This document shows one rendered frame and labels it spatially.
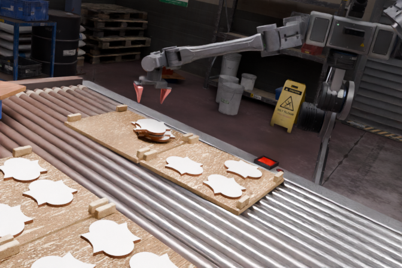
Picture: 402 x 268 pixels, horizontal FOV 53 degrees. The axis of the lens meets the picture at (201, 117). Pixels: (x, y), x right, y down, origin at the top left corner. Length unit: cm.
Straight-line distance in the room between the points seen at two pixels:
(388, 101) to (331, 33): 408
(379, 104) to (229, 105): 212
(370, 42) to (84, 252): 156
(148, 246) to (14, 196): 40
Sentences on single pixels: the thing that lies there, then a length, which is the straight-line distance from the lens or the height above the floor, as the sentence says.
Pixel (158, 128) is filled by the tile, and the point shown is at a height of 99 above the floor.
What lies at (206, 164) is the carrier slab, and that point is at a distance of 149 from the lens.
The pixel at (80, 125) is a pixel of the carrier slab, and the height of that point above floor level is 94.
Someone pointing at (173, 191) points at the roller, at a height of 92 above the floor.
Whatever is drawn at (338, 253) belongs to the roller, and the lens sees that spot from 126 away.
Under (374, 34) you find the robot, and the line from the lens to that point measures 206.
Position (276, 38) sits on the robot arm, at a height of 142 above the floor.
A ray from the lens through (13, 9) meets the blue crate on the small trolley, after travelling 471.
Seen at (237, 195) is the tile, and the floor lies 95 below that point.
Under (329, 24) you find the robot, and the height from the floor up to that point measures 148.
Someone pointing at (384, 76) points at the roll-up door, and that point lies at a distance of 600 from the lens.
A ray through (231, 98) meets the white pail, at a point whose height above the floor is 23.
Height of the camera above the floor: 156
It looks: 18 degrees down
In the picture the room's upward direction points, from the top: 11 degrees clockwise
